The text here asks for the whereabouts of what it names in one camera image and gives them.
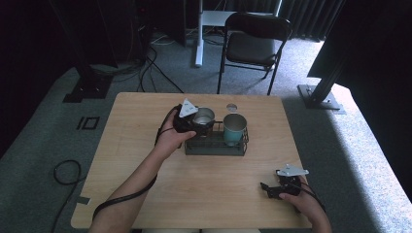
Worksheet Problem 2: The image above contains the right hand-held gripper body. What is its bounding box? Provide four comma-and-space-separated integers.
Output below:
275, 163, 310, 197

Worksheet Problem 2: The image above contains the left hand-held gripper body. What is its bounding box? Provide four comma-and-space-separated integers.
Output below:
172, 97, 199, 133

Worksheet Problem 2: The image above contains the copper metal cup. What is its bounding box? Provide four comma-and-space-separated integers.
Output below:
192, 107, 217, 130

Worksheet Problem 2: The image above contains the black wire basket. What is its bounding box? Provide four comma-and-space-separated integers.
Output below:
184, 119, 250, 157

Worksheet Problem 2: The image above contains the teal metal cup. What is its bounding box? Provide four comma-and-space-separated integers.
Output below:
222, 113, 249, 147

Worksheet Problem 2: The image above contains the person's left hand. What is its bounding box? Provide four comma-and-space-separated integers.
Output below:
154, 106, 197, 160

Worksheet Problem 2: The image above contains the person's right hand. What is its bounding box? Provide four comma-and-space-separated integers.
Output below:
278, 175, 323, 222

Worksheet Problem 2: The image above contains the black metal stand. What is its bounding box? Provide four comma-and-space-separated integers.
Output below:
48, 0, 115, 104
296, 0, 367, 112

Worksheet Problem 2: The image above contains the black folding chair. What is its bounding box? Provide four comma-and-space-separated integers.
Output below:
216, 12, 293, 97

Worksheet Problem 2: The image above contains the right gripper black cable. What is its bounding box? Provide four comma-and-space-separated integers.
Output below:
295, 181, 326, 215

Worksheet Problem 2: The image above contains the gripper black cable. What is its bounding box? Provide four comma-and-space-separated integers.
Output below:
295, 181, 326, 215
91, 104, 183, 222

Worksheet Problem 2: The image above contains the bundle of black floor cables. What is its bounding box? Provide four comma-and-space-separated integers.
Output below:
88, 28, 186, 95

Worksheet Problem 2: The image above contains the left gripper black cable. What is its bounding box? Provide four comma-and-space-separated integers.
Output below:
91, 104, 183, 222

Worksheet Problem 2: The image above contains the black looped floor cable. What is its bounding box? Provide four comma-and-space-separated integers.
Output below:
51, 158, 87, 233

